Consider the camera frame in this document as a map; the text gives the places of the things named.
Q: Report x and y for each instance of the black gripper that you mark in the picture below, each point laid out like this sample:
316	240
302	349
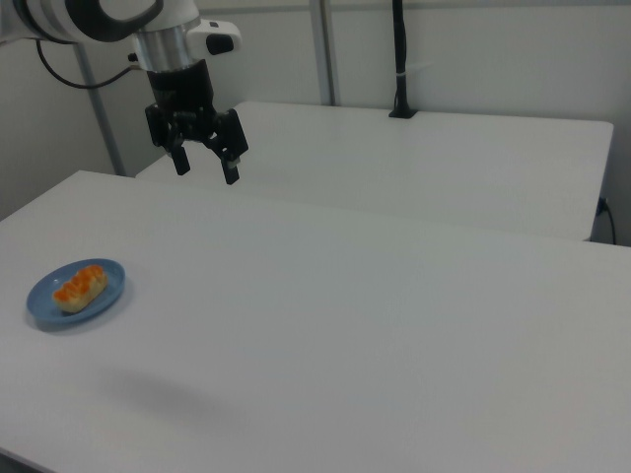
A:
182	91

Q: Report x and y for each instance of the bread with orange topping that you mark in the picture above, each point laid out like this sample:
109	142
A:
79	290

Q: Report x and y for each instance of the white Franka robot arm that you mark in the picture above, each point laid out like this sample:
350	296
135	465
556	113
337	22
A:
54	15

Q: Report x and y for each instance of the blue plate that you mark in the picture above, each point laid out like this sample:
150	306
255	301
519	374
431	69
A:
109	283

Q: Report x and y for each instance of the white side table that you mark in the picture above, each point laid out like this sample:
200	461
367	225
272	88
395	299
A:
419	167

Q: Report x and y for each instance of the grey slanted frame post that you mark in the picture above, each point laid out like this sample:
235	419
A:
101	113

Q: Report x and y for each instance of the grey vertical frame post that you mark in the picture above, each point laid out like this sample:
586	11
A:
325	54

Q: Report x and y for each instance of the black camera stand pole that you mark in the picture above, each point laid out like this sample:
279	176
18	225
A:
401	54

